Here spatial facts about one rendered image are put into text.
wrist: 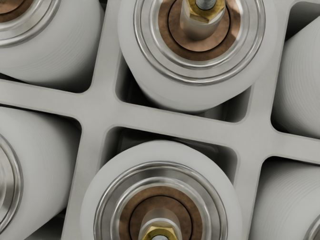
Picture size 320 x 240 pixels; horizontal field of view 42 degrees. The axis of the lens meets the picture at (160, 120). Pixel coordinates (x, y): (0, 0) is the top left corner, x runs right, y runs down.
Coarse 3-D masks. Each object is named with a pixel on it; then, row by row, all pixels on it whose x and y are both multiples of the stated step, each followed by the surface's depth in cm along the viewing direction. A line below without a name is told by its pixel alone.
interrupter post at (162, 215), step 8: (160, 208) 24; (152, 216) 22; (160, 216) 21; (168, 216) 22; (176, 216) 24; (144, 224) 21; (168, 224) 21; (176, 224) 21; (144, 232) 21; (176, 232) 21
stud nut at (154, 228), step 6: (150, 228) 20; (156, 228) 20; (162, 228) 20; (168, 228) 20; (144, 234) 20; (150, 234) 20; (156, 234) 20; (162, 234) 20; (168, 234) 20; (174, 234) 20
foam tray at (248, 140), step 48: (288, 0) 31; (0, 96) 31; (48, 96) 31; (96, 96) 31; (144, 96) 42; (240, 96) 35; (96, 144) 31; (192, 144) 42; (240, 144) 31; (288, 144) 31; (240, 192) 31
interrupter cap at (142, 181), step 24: (144, 168) 23; (168, 168) 23; (120, 192) 24; (144, 192) 24; (168, 192) 24; (192, 192) 23; (216, 192) 23; (96, 216) 23; (120, 216) 24; (144, 216) 24; (192, 216) 24; (216, 216) 23
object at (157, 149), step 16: (144, 144) 25; (160, 144) 25; (176, 144) 25; (112, 160) 25; (128, 160) 24; (144, 160) 24; (176, 160) 24; (192, 160) 24; (208, 160) 24; (96, 176) 25; (112, 176) 24; (208, 176) 24; (224, 176) 24; (96, 192) 24; (224, 192) 24; (240, 208) 25; (80, 224) 24; (240, 224) 24
